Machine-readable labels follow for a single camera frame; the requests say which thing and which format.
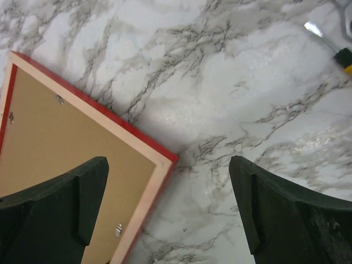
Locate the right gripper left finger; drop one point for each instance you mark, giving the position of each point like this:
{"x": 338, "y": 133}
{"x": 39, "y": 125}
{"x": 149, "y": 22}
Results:
{"x": 53, "y": 222}

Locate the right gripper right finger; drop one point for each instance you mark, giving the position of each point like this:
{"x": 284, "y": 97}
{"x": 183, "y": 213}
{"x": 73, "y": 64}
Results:
{"x": 287, "y": 223}

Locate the red wooden picture frame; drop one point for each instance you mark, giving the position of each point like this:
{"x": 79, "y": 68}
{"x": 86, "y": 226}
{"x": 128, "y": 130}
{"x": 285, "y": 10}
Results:
{"x": 49, "y": 127}

